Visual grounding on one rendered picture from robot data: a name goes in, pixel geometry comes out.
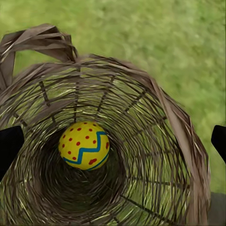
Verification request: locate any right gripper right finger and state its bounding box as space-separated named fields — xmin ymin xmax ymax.
xmin=211 ymin=125 xmax=226 ymax=163

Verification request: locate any wicker basket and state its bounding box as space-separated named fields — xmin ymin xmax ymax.
xmin=0 ymin=23 xmax=212 ymax=226

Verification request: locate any easter egg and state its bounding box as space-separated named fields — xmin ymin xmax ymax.
xmin=58 ymin=121 xmax=110 ymax=170

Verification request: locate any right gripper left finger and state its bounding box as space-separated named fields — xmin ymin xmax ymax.
xmin=0 ymin=125 xmax=25 ymax=183

